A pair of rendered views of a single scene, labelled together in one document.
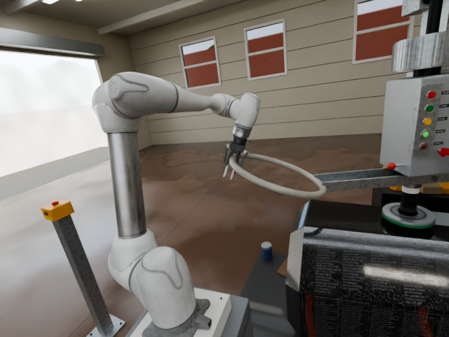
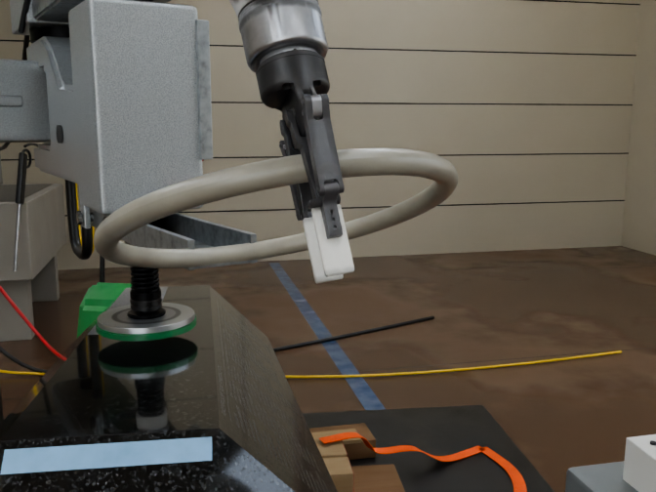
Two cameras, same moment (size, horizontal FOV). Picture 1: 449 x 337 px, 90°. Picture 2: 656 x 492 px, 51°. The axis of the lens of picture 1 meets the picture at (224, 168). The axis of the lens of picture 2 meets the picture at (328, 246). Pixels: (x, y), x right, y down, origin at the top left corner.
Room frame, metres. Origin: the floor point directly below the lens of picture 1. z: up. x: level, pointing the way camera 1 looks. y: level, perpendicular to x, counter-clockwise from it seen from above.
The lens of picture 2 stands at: (1.55, 0.53, 1.31)
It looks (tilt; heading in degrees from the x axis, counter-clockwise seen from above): 10 degrees down; 234
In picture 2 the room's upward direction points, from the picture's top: straight up
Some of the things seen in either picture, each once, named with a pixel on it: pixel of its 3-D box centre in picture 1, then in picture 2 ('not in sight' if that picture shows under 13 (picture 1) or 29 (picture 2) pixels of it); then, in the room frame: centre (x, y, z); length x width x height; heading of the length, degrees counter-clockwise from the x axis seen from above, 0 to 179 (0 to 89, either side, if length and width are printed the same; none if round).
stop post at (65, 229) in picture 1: (83, 273); not in sight; (1.30, 1.07, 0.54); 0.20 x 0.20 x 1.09; 60
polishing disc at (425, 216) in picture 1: (407, 212); (146, 316); (1.01, -0.91, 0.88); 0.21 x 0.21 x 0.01
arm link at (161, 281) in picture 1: (164, 280); not in sight; (0.61, 0.25, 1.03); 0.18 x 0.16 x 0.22; 49
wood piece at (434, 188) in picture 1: (425, 184); not in sight; (1.41, -1.38, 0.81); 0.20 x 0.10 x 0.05; 158
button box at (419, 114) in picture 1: (424, 121); (198, 91); (0.90, -0.83, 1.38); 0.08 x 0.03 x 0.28; 85
